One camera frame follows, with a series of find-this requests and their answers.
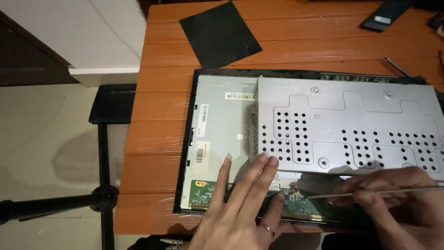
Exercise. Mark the person's right hand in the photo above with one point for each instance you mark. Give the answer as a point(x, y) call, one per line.
point(412, 211)

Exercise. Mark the person's left hand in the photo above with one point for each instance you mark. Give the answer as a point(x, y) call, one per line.
point(229, 222)

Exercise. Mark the person's right fingers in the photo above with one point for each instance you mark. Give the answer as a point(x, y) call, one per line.
point(359, 203)

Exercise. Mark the thin metal prying tool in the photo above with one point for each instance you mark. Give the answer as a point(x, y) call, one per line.
point(399, 191)

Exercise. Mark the perforated metal shield cover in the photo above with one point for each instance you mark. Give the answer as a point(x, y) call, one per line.
point(347, 111)

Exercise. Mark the thin metal rod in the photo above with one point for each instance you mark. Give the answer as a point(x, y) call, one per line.
point(399, 67)

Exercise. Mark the green circuit board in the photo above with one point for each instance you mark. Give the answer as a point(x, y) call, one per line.
point(203, 194)

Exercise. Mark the opened black-framed monitor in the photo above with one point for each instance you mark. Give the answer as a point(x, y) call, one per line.
point(222, 121)

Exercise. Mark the black device with grey label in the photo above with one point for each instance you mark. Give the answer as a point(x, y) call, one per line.
point(385, 15)

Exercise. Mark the small white plastic parts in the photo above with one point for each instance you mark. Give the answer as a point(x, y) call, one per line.
point(170, 242)

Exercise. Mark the black square sheet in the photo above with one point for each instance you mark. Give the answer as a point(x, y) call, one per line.
point(218, 34)

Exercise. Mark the black metal stand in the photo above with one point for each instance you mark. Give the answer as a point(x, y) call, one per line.
point(111, 104)

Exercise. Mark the dark brown wooden door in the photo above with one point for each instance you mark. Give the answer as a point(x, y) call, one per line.
point(27, 59)

